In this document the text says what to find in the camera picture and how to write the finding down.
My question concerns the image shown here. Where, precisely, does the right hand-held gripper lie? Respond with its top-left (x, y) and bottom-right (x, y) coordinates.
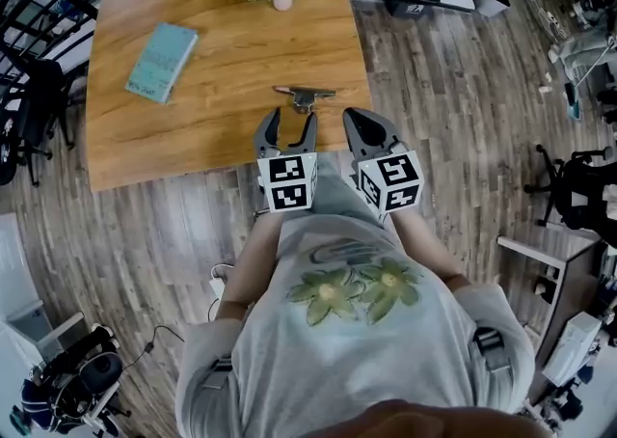
top-left (342, 107), bottom-right (424, 223)

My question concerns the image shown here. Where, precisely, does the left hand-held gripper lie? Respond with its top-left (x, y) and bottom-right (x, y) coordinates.
top-left (254, 106), bottom-right (320, 214)

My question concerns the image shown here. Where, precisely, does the grey metal object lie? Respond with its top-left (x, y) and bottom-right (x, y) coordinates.
top-left (271, 84), bottom-right (337, 116)

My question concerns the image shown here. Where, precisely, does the person's right forearm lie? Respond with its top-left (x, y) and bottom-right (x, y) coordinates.
top-left (384, 207), bottom-right (472, 291)

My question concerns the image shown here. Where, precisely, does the person's left forearm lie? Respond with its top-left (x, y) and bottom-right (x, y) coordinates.
top-left (213, 209), bottom-right (286, 322)

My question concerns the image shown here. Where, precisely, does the teal book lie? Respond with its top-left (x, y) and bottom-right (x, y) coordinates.
top-left (123, 21), bottom-right (201, 106)

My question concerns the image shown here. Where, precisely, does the white power adapter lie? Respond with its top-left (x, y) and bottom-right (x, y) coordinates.
top-left (207, 262), bottom-right (236, 303)

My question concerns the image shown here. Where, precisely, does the white floral t-shirt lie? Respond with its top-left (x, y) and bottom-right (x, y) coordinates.
top-left (174, 212), bottom-right (537, 438)

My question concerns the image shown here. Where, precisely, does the floor mop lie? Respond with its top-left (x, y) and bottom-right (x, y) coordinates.
top-left (562, 35), bottom-right (617, 123)

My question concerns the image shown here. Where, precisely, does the black office chair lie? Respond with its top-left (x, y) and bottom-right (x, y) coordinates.
top-left (0, 57), bottom-right (78, 189)
top-left (523, 142), bottom-right (617, 250)

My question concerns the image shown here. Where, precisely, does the white desk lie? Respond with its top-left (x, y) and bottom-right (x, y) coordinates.
top-left (496, 226), bottom-right (609, 370)

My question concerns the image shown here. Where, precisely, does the white box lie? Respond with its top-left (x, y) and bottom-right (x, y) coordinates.
top-left (542, 311), bottom-right (604, 388)

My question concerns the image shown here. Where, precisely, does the grey strap buckle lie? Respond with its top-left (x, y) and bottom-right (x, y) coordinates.
top-left (201, 354), bottom-right (234, 392)
top-left (471, 327), bottom-right (513, 373)

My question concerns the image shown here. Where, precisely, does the black floor cable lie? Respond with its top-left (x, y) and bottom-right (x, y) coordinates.
top-left (118, 324), bottom-right (186, 377)

